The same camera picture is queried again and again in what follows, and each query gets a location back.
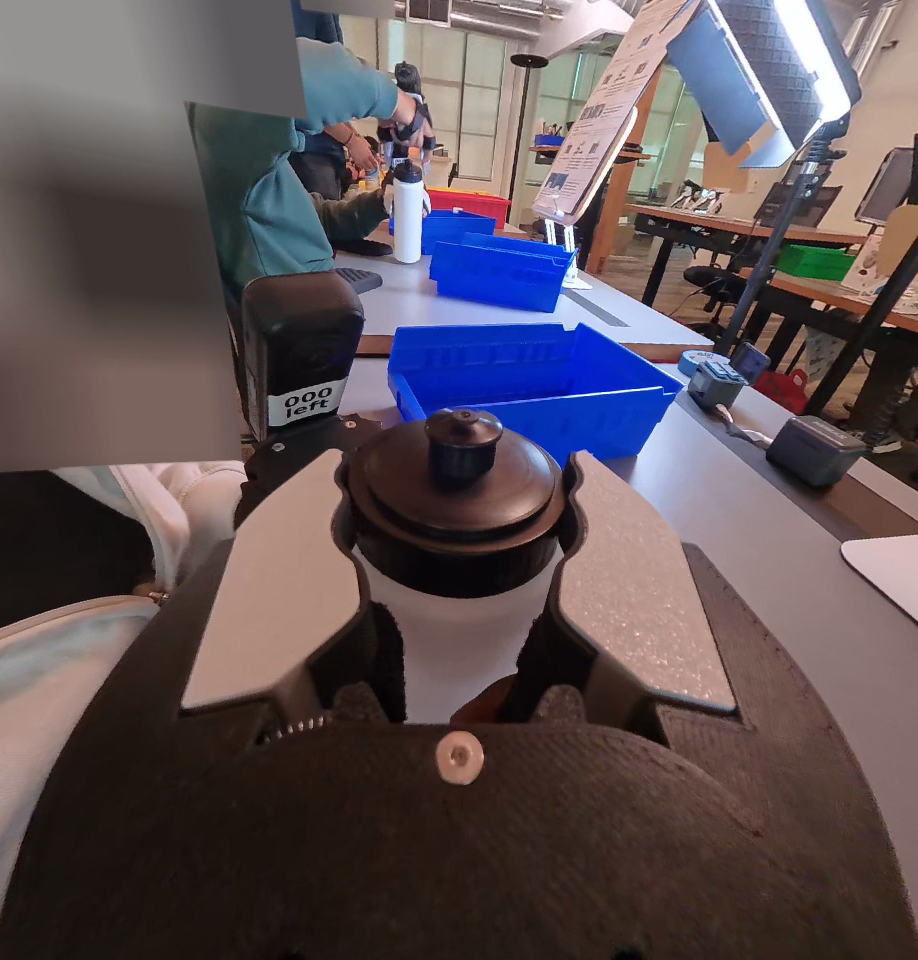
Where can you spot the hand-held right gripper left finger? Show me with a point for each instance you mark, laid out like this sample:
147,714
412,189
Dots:
279,600

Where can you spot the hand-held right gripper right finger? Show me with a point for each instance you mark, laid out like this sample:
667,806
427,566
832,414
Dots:
639,600

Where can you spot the white plastic bottle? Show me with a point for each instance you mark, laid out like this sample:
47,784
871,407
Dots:
459,645

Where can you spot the black bottle lid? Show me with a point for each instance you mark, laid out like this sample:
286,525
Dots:
459,525

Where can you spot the blue plastic bin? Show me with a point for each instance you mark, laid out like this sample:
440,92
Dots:
459,229
496,274
616,405

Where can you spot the person's left forearm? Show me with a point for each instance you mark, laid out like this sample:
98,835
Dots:
188,502

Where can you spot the person's right hand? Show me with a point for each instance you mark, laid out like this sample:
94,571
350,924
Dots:
489,705

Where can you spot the red plastic bin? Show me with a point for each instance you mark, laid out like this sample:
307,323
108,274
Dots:
474,201

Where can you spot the dark grey case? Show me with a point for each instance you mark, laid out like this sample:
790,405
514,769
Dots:
811,454

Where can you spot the grey charger case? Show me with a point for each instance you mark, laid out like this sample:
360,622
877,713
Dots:
714,386

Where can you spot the blue tape roll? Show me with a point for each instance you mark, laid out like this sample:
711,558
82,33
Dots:
688,364

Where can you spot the red basket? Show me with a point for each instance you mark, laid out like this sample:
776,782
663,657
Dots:
781,390

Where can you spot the white board stand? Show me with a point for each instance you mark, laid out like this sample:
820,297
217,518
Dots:
556,236
901,577

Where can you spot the black floor lamp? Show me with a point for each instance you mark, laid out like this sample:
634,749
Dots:
520,150

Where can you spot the wooden pillar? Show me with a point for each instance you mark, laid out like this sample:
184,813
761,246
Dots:
616,210

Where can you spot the printed instruction board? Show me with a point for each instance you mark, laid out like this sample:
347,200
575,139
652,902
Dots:
601,127

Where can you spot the black light stand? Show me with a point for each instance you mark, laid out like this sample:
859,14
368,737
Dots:
766,255

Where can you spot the black tripod leg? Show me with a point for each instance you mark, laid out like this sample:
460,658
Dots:
871,315

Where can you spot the wooden top desk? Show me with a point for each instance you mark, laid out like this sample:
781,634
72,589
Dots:
729,221
864,300

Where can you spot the green plastic bin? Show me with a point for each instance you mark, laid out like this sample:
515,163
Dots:
811,261

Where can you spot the black monitor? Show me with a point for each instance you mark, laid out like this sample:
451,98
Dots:
804,206

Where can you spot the grey tablet screen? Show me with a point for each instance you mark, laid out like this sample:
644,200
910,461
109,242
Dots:
886,187

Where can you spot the studio light panel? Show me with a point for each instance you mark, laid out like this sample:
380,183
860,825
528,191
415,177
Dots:
766,45

